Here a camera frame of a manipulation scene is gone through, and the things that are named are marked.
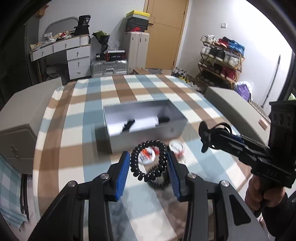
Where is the black spiral hair tie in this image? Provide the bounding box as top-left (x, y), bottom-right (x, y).
top-left (130, 139), bottom-right (168, 183)

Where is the right hand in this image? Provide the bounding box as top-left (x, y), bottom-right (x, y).
top-left (245, 175), bottom-right (285, 213)

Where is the grey right bedside cabinet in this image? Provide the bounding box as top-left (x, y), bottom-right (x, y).
top-left (204, 87), bottom-right (270, 144)

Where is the plaid bed sheet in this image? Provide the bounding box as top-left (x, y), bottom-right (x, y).
top-left (32, 74), bottom-right (266, 241)

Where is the white round badge red print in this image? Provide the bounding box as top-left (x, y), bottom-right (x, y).
top-left (138, 147), bottom-right (156, 165)

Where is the black toothed hair clip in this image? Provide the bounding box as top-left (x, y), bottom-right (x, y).
top-left (147, 170), bottom-right (171, 190)

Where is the grey open storage box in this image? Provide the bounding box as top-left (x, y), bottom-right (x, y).
top-left (103, 99), bottom-right (188, 154)

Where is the purple bag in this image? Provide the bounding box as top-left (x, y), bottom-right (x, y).
top-left (234, 81), bottom-right (252, 101)

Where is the wooden shoe rack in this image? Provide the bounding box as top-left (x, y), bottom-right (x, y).
top-left (198, 35), bottom-right (245, 89)

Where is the silver hard suitcase lying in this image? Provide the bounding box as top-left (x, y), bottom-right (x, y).
top-left (91, 60), bottom-right (128, 78)

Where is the small cardboard box on floor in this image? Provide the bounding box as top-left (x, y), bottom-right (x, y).
top-left (133, 69), bottom-right (149, 75)

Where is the black box on suitcase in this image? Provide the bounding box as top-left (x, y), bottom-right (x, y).
top-left (95, 50), bottom-right (126, 61)

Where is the white drawer desk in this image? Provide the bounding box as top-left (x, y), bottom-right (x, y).
top-left (30, 35), bottom-right (91, 80)

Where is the white upright suitcase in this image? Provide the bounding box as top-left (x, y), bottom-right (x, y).
top-left (122, 32), bottom-right (149, 74)

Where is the black bag on desk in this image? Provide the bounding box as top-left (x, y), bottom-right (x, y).
top-left (73, 15), bottom-right (91, 36)

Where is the black red shoe box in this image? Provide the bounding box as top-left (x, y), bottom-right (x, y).
top-left (125, 17), bottom-right (149, 32)

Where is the yellow lid shoe box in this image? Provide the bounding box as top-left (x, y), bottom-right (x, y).
top-left (126, 10), bottom-right (150, 19)

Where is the wooden door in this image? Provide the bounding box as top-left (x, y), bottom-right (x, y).
top-left (144, 0), bottom-right (189, 70)

